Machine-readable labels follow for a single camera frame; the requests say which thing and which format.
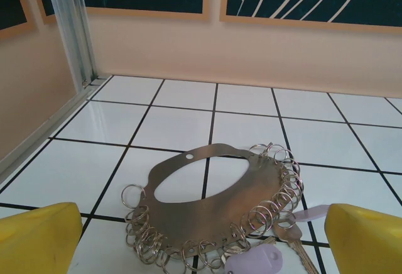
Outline brass key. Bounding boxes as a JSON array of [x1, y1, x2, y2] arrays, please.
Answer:
[[272, 222, 320, 274]]

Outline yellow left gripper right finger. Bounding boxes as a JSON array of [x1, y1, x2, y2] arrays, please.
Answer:
[[324, 204, 402, 274]]

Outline metal keyring plate with rings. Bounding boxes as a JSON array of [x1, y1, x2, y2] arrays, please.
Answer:
[[121, 141, 305, 271]]

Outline lilac plastic key tag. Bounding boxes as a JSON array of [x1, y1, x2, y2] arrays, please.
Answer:
[[224, 243, 285, 274], [293, 204, 330, 224]]

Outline aluminium side rail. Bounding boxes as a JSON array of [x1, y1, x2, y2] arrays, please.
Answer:
[[0, 74, 109, 179]]

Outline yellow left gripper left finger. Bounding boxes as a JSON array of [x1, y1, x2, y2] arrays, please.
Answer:
[[0, 202, 83, 274]]

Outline aluminium corner post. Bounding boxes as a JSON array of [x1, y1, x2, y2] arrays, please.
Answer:
[[42, 0, 99, 83]]

